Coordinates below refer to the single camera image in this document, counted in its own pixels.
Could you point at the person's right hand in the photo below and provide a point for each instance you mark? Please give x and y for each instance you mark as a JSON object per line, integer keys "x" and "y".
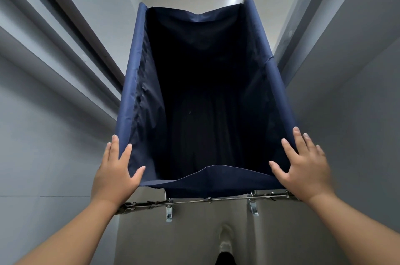
{"x": 307, "y": 172}

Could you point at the person's left hand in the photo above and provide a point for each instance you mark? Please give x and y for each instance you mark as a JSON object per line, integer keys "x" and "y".
{"x": 114, "y": 177}

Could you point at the person's right thumb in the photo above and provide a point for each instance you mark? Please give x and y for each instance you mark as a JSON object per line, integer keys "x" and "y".
{"x": 278, "y": 170}

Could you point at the person's right little finger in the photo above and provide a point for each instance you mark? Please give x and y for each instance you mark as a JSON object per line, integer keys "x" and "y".
{"x": 321, "y": 151}

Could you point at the person's left thumb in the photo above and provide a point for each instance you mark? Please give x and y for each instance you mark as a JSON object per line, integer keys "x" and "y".
{"x": 138, "y": 174}

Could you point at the person's right middle finger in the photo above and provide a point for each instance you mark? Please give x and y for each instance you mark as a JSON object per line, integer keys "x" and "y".
{"x": 300, "y": 140}

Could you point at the person's left middle finger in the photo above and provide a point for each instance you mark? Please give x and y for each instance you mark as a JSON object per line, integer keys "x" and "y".
{"x": 115, "y": 147}

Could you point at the navy blue fabric cart bag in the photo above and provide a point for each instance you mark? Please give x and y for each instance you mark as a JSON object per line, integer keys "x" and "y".
{"x": 203, "y": 102}

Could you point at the person's right forearm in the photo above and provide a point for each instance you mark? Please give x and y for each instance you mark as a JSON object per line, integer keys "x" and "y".
{"x": 356, "y": 227}

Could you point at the person's left forearm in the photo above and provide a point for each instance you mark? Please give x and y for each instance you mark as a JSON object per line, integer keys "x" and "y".
{"x": 72, "y": 236}

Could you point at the person's white shoe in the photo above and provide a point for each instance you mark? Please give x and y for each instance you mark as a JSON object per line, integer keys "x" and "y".
{"x": 225, "y": 238}

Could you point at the person's black trouser leg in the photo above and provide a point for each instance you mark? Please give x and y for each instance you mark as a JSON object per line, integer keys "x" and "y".
{"x": 226, "y": 259}

